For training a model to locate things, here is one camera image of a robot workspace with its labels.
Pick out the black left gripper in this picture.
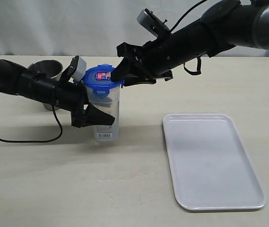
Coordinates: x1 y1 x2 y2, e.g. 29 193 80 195
53 81 115 128

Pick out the blue plastic snap lid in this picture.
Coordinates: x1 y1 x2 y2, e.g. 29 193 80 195
82 64 123 101

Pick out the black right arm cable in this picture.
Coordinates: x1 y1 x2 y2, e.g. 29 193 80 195
165 0 207 76

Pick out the stainless steel cup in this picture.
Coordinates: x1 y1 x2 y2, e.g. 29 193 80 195
28 60 63 111

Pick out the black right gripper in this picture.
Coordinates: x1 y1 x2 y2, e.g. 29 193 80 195
111 33 173 87

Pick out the clear tall plastic container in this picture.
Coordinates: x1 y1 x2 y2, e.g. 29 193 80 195
86 83 121 142

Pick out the white backdrop curtain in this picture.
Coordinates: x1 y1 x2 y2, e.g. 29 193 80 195
0 0 269 57

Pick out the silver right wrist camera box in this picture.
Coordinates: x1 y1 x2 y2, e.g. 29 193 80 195
137 9 170 38

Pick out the white rectangular plastic tray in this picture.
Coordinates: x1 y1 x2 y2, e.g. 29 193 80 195
163 113 268 212

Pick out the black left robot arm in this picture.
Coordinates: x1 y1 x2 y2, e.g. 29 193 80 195
0 56 115 128

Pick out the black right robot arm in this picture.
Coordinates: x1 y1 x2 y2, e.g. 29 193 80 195
111 0 269 87

